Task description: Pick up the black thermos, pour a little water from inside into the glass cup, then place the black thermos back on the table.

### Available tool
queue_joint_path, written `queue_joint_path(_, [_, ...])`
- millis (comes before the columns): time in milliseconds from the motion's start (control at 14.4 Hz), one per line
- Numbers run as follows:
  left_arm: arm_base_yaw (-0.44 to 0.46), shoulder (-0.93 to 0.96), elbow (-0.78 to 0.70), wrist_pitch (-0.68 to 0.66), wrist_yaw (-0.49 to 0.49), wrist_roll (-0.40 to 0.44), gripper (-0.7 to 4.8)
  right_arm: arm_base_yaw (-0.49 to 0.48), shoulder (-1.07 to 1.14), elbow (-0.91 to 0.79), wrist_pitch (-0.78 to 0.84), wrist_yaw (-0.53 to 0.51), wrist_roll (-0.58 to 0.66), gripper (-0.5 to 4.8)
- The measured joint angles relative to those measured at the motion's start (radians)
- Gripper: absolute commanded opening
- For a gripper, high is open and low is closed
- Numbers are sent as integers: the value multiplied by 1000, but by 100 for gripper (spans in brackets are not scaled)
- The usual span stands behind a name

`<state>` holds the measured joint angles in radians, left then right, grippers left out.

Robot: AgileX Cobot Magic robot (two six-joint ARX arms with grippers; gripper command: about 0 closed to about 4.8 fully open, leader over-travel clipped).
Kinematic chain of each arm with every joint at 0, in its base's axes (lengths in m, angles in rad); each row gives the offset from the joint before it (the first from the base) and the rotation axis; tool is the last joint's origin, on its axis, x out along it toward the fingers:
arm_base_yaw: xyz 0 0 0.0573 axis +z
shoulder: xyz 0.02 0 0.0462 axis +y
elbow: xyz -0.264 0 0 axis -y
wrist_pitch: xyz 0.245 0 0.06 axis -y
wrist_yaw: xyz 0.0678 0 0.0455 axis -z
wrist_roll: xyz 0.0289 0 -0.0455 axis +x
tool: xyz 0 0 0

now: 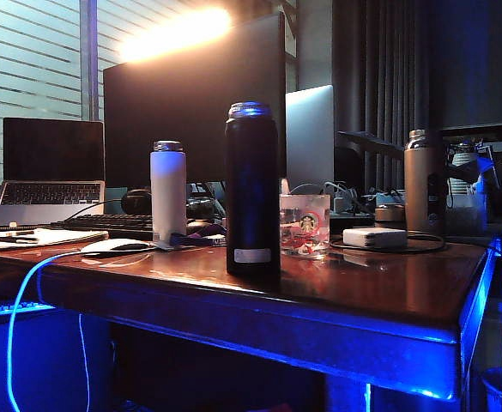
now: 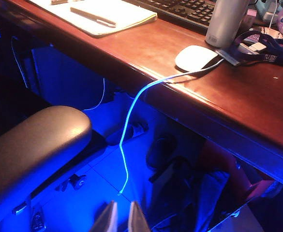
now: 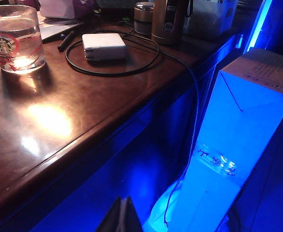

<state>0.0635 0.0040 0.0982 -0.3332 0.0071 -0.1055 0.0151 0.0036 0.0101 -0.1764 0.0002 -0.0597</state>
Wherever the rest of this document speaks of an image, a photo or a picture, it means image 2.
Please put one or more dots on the white thermos bottle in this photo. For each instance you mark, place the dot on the white thermos bottle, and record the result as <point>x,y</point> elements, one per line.
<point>224,21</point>

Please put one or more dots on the black chair caster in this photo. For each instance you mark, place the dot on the black chair caster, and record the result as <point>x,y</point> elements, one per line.
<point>77,182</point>

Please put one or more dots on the grey chair armrest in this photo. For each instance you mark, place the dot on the grey chair armrest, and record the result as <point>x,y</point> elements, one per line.
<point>34,145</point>

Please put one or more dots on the dark shoe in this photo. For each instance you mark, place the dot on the dark shoe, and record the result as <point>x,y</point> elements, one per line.
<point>160,149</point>
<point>120,135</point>

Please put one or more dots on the black computer keyboard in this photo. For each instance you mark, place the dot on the black computer keyboard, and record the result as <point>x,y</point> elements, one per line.
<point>192,12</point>

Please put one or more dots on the dark fabric bag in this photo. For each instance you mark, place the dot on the dark fabric bag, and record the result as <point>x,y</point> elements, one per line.
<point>180,193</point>

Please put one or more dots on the white paper notepad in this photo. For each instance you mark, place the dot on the white paper notepad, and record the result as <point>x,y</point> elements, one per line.
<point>131,14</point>

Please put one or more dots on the white computer mouse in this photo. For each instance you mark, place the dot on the white computer mouse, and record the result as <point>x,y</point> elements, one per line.
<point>194,58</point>

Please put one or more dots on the dark pen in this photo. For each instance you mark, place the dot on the dark pen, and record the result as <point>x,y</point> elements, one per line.
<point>93,17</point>

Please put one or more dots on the badge card holder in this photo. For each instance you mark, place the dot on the badge card holder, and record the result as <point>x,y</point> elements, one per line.
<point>228,56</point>

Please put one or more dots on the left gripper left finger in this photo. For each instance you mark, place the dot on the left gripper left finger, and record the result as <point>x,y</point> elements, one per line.
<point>108,220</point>

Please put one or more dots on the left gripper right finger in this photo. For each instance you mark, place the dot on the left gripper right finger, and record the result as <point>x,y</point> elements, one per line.
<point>136,220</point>

